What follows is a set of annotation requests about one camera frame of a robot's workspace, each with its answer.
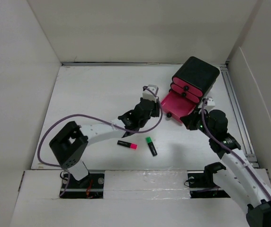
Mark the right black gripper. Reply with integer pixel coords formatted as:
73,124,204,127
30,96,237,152
179,107,215,138

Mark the pink bottom drawer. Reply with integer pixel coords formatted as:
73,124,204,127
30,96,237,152
161,91,196,123

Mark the black drawer cabinet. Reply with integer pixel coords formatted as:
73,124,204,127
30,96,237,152
172,56,220,101

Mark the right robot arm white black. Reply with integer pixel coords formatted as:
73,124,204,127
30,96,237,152
180,109,271,227

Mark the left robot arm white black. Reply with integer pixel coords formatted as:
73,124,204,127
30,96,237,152
49,98,161,188

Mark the green highlighter black body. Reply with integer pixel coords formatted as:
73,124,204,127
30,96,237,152
145,137,158,157

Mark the pink highlighter black body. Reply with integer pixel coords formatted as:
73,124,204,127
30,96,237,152
117,140,137,150

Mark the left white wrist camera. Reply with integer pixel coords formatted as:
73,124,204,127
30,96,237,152
142,85,159,103

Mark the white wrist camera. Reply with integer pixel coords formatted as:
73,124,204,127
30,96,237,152
202,97,216,111
142,85,159,103

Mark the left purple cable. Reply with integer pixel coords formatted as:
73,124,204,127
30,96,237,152
37,86,163,197

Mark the purple cable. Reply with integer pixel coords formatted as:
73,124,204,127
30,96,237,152
201,100,271,227
37,86,163,197

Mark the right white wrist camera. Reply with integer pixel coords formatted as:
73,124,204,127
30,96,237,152
202,97,216,111

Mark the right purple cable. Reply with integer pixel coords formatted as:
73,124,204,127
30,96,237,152
201,100,271,227

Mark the aluminium rail right side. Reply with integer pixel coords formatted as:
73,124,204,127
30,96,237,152
220,64,260,169

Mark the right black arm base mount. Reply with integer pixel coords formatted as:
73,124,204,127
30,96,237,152
184,162,230,199

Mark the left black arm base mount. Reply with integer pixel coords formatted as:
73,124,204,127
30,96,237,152
59,171,105,199

